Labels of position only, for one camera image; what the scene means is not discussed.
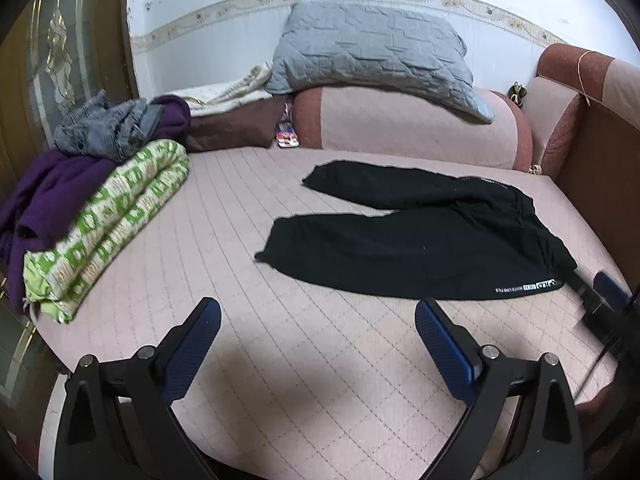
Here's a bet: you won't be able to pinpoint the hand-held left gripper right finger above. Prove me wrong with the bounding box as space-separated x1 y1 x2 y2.
414 298 593 480

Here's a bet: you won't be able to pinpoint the cream string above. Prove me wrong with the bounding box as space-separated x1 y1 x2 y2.
577 50 601 106

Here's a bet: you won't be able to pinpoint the brown cloth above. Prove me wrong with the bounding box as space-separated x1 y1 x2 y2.
185 95 293 153

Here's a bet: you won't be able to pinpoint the pink and brown side cushion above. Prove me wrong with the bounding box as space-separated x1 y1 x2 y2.
522 76 586 178

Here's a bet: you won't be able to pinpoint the red white blue packet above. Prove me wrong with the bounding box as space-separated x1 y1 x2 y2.
275 100 301 149

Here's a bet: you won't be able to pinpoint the grey quilted pillow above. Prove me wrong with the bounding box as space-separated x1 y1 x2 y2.
264 0 496 124

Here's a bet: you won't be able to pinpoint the purple garment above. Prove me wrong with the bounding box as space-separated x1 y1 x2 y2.
0 95 193 316

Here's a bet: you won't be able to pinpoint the pink and rust bolster cushion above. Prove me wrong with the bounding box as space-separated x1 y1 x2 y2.
291 85 533 173

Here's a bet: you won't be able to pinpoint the grey jeans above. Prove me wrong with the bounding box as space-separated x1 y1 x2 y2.
53 91 163 163

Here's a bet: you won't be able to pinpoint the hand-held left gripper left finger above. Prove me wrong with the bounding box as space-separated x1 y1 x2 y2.
52 297 222 480

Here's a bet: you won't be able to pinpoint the cream blanket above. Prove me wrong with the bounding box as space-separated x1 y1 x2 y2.
160 62 275 118

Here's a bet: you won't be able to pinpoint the pink quilted bed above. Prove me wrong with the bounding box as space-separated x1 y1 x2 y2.
30 147 631 480

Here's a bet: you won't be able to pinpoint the brown sofa armrest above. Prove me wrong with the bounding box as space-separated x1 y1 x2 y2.
537 43 640 291

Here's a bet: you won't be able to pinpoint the black pants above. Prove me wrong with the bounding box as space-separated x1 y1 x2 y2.
254 160 578 301

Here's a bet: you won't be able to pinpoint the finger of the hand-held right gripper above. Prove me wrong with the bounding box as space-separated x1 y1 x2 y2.
569 269 601 312
594 271 632 311

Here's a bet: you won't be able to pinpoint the green and white folded quilt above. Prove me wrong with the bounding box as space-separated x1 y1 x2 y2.
22 140 191 323

